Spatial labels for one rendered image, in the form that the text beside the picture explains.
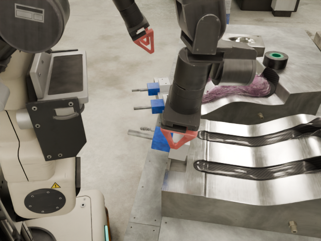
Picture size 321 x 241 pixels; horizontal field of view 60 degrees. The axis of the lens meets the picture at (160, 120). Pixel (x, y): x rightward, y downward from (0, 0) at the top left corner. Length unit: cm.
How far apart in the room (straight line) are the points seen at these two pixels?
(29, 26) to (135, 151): 164
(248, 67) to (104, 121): 188
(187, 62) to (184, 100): 7
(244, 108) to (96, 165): 125
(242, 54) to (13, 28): 32
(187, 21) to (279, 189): 39
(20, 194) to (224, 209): 51
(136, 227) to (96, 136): 155
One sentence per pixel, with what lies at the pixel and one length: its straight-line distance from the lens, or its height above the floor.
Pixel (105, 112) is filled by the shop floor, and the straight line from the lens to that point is 237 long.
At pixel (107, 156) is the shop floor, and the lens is 195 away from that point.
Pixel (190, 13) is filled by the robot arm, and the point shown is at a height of 124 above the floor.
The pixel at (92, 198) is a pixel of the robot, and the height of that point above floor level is 28.
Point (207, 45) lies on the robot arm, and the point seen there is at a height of 119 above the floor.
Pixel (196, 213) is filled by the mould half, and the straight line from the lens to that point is 63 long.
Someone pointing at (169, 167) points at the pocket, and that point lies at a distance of 66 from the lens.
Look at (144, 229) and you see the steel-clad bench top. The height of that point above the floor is 80.
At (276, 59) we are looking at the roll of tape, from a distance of 104.
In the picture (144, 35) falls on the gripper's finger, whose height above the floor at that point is 106.
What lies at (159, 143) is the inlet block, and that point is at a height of 97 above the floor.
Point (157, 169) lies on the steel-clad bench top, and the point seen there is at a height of 80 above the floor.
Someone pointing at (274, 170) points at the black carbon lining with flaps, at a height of 89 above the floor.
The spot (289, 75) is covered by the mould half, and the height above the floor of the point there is 91.
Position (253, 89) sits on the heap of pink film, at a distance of 94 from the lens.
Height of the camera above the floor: 135
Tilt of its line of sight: 37 degrees down
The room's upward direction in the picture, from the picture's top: straight up
